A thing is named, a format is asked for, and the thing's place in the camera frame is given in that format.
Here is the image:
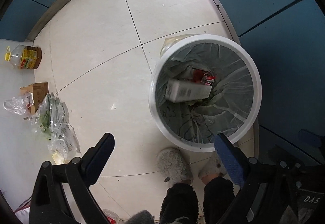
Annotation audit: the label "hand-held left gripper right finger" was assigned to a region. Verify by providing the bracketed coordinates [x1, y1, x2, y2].
[214, 133, 303, 224]

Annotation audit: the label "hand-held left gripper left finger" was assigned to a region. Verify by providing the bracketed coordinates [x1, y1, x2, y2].
[29, 133, 115, 224]

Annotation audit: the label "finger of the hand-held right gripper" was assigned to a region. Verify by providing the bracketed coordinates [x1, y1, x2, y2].
[298, 129, 324, 149]
[266, 146, 306, 164]

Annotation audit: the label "white green carton box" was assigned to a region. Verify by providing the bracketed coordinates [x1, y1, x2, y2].
[165, 79, 213, 103]

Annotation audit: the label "small red foil wrapper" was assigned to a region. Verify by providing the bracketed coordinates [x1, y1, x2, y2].
[192, 69, 204, 83]

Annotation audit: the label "white round waste bin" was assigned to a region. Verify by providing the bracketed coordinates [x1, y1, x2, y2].
[148, 34, 262, 152]

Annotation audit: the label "grey fluffy slipper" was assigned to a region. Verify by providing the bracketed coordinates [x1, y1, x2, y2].
[156, 147, 194, 184]
[198, 154, 228, 182]

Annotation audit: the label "clear bag of vegetables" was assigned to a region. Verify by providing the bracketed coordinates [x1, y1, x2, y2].
[32, 93, 82, 164]

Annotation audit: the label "red-labelled clear jar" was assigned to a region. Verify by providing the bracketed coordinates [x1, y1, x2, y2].
[103, 209, 120, 224]

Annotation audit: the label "person's black fleece trousers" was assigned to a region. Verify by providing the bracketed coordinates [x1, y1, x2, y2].
[159, 177, 235, 224]

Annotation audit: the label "grey fleece cloth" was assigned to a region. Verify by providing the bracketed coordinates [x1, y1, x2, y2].
[126, 210, 155, 224]

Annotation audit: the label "brown cardboard box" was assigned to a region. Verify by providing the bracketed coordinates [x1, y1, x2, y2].
[20, 82, 49, 120]

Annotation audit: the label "crumpled clear plastic bag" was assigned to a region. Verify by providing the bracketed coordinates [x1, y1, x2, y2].
[3, 96, 34, 119]

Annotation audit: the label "red white bag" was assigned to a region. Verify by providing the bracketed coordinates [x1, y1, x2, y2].
[14, 196, 34, 224]

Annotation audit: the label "yellow-capped cooking oil bottle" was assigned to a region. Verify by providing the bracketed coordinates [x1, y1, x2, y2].
[4, 45, 42, 70]

